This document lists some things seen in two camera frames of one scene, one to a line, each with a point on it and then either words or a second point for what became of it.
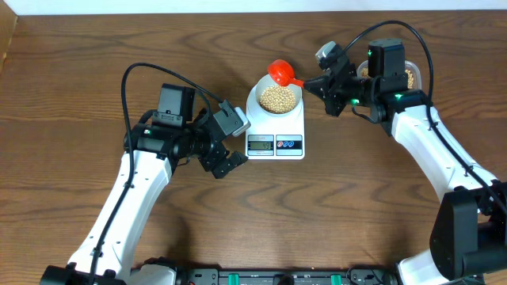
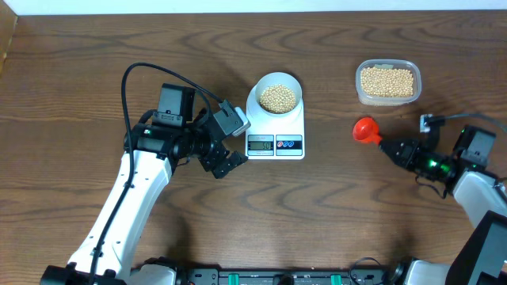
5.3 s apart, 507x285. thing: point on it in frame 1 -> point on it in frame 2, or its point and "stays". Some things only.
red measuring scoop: x=282 y=73 -> x=366 y=129
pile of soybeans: x=281 y=99 stays
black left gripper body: x=199 y=143 stays
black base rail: x=359 y=275 stays
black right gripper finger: x=321 y=85 -> x=402 y=151
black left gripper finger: x=235 y=159 stays
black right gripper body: x=354 y=91 -> x=430 y=163
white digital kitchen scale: x=272 y=137 stays
